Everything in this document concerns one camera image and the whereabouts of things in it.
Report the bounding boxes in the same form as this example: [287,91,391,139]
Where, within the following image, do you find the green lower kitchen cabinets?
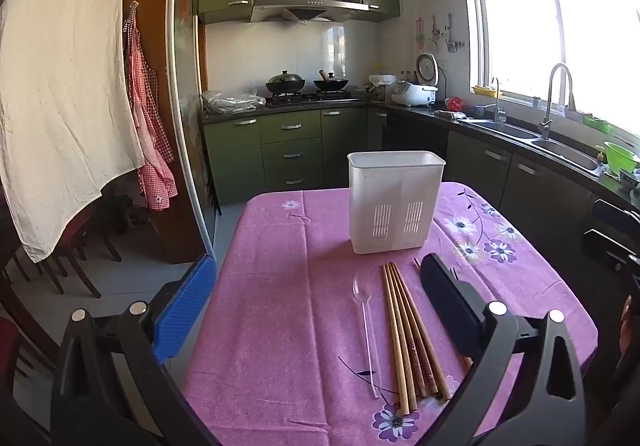
[202,106,388,207]

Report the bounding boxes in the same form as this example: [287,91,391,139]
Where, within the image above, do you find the gas stove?
[265,92,362,107]

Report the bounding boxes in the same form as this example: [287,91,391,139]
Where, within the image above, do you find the tall steel faucet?
[537,63,577,140]

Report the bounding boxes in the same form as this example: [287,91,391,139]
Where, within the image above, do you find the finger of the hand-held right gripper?
[594,199,640,238]
[582,227,638,273]

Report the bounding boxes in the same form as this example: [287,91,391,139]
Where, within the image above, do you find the white rice cooker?
[391,52,446,108]

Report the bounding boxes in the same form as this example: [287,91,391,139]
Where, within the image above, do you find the small steel faucet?
[489,77,507,123]

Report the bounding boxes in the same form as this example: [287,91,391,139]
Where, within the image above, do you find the patterned-end wooden chopstick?
[391,263,431,399]
[396,262,452,401]

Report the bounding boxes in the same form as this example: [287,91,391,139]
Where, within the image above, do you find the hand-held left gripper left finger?
[50,253,218,446]

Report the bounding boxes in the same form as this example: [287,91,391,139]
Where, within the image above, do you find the white hanging cloth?
[0,0,146,263]

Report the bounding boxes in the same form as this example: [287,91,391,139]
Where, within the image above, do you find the purple floral tablecloth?
[181,182,598,446]

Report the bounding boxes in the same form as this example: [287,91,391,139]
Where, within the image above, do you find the white plastic utensil holder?
[347,150,447,255]

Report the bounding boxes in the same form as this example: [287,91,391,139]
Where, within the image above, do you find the clear plastic bag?
[201,90,267,115]

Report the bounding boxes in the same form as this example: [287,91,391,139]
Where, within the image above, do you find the black wok with lid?
[265,70,306,95]

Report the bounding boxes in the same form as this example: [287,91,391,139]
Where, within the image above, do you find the dark under-sink cabinets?
[382,110,632,277]

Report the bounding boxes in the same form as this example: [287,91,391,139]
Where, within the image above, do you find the black wok with wooden handle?
[313,70,351,93]

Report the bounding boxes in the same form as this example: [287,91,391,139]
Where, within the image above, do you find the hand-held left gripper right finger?
[405,253,587,446]

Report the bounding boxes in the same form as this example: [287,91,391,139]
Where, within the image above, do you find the green plastic basin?
[603,141,640,175]

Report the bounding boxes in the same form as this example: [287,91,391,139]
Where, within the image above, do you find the steel double sink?
[467,118,602,175]

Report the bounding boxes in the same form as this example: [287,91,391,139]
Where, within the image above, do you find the kitchen window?
[470,0,640,137]

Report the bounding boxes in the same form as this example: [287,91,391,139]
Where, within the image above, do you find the glass sliding door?
[167,0,221,262]

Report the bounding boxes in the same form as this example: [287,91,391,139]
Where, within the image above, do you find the green tray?
[582,116,614,135]

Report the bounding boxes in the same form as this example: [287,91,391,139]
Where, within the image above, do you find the hanging wall utensils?
[414,15,469,55]

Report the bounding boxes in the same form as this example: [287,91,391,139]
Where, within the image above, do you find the dark wooden chairs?
[10,193,124,299]

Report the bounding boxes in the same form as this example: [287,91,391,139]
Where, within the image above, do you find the person's right hand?
[620,295,635,353]

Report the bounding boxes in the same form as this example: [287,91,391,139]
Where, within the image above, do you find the red checked apron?
[123,1,179,212]

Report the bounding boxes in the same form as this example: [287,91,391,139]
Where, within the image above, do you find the clear plastic spoon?
[352,271,382,399]

